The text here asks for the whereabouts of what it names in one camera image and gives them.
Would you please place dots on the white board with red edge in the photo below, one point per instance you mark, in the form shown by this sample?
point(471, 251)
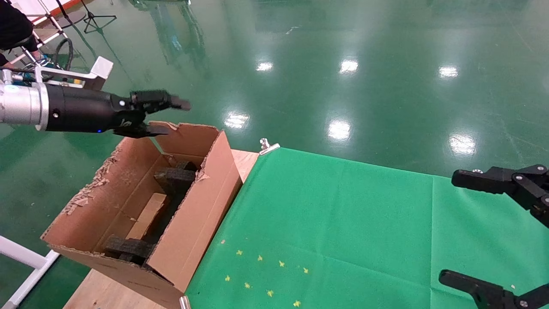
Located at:
point(43, 8)

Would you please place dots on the large open cardboard carton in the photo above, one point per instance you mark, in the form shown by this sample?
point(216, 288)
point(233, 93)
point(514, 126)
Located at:
point(193, 223)

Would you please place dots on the person in black clothes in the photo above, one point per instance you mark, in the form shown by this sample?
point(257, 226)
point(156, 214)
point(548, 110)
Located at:
point(15, 25)

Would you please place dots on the green cloth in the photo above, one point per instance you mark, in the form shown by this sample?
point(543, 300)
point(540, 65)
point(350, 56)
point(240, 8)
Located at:
point(364, 231)

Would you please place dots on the metal stool frame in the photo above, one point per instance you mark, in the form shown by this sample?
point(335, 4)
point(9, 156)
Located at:
point(32, 53)

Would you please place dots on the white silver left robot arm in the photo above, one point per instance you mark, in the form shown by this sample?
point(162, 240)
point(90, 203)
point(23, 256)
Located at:
point(19, 103)

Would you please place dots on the black tripod stand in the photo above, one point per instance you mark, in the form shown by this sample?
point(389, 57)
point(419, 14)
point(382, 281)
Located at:
point(96, 19)

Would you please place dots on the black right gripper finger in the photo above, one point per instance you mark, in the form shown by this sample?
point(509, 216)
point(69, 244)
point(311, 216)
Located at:
point(493, 178)
point(476, 287)

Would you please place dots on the small taped cardboard box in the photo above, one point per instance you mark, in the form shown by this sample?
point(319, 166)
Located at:
point(148, 214)

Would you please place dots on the white metal frame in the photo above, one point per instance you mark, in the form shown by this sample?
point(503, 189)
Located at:
point(25, 266)

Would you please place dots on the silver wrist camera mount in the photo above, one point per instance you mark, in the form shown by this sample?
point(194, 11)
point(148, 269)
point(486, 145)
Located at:
point(96, 71)

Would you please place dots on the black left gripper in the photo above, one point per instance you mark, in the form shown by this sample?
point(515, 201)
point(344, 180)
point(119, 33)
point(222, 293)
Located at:
point(81, 109)

